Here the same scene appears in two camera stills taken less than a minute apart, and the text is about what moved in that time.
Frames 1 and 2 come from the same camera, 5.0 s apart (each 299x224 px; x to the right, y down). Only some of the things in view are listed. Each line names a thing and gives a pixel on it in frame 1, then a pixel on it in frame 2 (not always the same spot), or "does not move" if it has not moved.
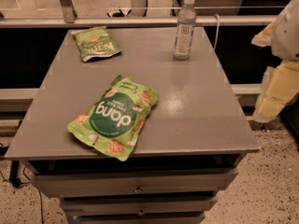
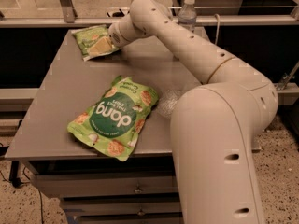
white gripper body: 288,35 → 116,36
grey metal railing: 70,20 does not move
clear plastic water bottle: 185,28 does not move
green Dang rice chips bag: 113,123 does not move
